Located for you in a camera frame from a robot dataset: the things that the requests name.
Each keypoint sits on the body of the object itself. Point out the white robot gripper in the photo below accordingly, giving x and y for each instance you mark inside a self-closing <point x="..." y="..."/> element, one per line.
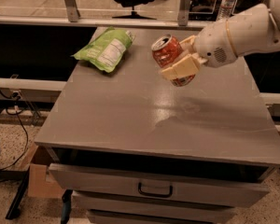
<point x="213" y="44"/>

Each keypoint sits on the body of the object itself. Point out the red coke can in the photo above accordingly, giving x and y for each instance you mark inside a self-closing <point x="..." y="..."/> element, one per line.
<point x="166" y="50"/>

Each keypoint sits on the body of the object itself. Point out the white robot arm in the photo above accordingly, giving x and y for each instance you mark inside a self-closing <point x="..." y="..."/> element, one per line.
<point x="255" y="30"/>

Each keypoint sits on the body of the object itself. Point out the clear plastic water bottle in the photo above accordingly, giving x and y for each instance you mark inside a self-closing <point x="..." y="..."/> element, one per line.
<point x="225" y="9"/>

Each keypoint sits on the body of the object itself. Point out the green chip bag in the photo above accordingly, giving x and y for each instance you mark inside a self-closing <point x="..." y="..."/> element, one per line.
<point x="107" y="49"/>

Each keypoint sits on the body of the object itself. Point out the grey top drawer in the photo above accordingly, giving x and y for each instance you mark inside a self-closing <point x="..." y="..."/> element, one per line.
<point x="185" y="189"/>

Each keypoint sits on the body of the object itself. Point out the grey drawer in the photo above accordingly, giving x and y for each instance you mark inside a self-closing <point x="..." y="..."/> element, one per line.
<point x="152" y="207"/>
<point x="185" y="189"/>

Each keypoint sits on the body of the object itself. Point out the grey middle drawer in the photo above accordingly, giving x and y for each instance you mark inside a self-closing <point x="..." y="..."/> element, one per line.
<point x="152" y="207"/>

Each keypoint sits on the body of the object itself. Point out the cardboard box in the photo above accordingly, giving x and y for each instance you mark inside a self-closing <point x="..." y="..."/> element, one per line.
<point x="41" y="183"/>

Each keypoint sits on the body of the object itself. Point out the metal railing frame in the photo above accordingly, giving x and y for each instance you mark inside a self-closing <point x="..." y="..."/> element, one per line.
<point x="159" y="13"/>

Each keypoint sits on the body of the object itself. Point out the black drawer handle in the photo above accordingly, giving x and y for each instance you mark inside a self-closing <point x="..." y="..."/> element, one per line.
<point x="155" y="192"/>

